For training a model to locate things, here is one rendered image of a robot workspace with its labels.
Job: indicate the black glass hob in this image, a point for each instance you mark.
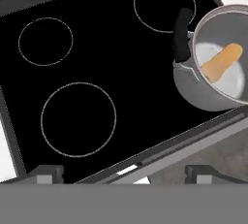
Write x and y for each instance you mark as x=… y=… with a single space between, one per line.
x=97 y=72

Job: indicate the orange squash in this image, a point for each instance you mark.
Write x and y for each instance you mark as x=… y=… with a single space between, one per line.
x=222 y=61

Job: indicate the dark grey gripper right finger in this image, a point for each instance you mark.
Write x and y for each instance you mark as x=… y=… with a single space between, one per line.
x=201 y=173

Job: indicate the grey metal pot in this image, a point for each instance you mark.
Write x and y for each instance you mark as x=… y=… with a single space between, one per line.
x=193 y=89

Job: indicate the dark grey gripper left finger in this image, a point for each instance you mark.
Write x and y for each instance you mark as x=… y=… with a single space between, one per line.
x=48 y=173

